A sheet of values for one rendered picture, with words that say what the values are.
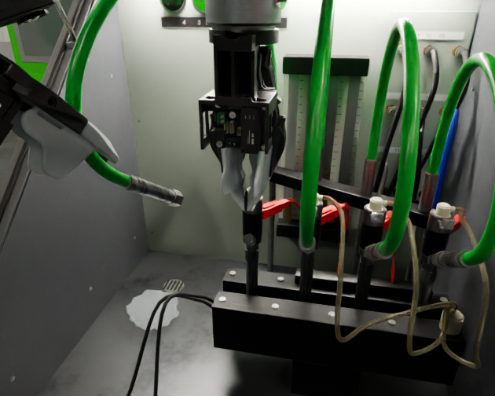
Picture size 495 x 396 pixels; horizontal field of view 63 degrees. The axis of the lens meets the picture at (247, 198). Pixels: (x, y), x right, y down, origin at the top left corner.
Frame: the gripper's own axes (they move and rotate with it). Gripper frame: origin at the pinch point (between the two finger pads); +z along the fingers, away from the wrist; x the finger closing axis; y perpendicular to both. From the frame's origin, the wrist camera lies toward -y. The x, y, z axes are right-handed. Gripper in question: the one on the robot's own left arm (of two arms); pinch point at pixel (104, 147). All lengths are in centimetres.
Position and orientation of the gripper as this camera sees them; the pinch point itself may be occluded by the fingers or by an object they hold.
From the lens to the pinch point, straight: 43.5
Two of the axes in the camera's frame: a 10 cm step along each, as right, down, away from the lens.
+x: 6.6, 1.1, -7.4
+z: 6.2, 4.8, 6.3
